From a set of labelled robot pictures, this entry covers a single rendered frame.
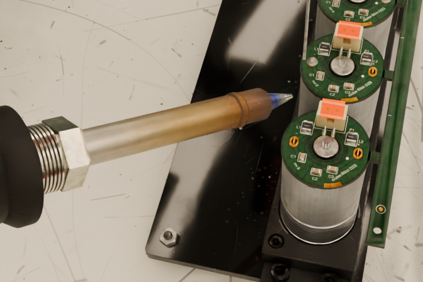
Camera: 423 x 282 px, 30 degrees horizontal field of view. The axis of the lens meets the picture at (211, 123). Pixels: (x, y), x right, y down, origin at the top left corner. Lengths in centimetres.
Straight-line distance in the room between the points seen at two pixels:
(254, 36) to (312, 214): 10
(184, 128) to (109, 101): 14
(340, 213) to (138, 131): 9
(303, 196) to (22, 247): 11
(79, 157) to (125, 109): 15
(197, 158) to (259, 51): 5
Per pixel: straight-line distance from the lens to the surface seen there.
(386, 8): 25
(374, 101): 24
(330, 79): 24
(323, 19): 25
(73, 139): 16
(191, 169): 28
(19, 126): 15
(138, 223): 28
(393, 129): 23
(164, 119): 18
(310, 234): 25
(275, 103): 20
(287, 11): 32
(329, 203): 23
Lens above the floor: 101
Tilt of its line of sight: 59 degrees down
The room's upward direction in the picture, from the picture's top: 7 degrees counter-clockwise
